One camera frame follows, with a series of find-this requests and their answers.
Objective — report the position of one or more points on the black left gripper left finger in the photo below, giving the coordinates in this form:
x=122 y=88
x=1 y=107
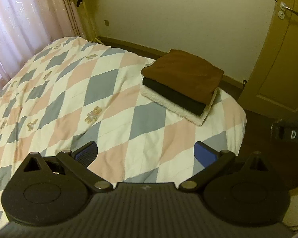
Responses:
x=77 y=163

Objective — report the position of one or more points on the pink curtain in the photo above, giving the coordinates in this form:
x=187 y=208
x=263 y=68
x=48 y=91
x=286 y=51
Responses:
x=27 y=26

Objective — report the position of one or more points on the brown garment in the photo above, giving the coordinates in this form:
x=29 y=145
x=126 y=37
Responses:
x=185 y=73

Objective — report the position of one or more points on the white fleece folded garment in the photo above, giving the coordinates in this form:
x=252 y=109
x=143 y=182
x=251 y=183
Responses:
x=173 y=107

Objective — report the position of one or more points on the checkered teddy bear quilt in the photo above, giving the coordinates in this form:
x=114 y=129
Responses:
x=75 y=91

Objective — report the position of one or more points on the black folded garment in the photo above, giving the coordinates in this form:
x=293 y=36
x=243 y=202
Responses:
x=179 y=99

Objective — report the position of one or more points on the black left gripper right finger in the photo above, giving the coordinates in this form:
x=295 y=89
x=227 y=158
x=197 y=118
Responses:
x=213 y=162

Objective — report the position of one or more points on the beige door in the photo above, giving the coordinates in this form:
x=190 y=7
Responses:
x=272 y=89

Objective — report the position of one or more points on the black bag with letters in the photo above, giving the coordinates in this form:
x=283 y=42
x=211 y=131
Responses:
x=284 y=131

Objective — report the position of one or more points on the silver door handle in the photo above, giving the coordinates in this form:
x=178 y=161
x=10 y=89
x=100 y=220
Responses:
x=284 y=7

